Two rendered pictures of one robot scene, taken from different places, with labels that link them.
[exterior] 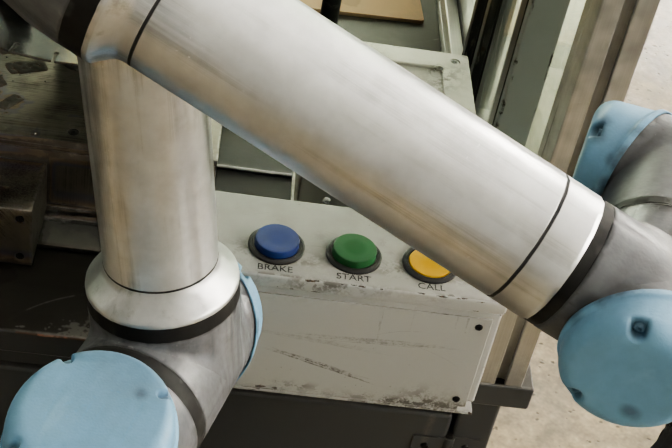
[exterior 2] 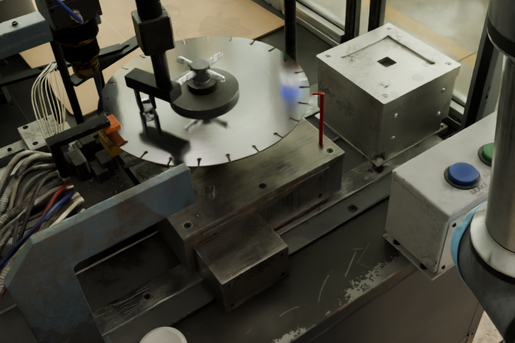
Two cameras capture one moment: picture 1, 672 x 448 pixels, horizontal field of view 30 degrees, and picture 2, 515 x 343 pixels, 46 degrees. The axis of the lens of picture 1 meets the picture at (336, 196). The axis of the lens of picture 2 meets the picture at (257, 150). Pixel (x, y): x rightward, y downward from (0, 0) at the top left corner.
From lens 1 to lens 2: 0.71 m
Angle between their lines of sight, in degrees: 19
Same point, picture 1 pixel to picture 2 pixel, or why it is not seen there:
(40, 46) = (241, 148)
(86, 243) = (300, 242)
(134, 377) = not seen: outside the picture
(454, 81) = (403, 38)
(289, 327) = not seen: hidden behind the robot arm
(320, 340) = not seen: hidden behind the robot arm
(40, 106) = (227, 183)
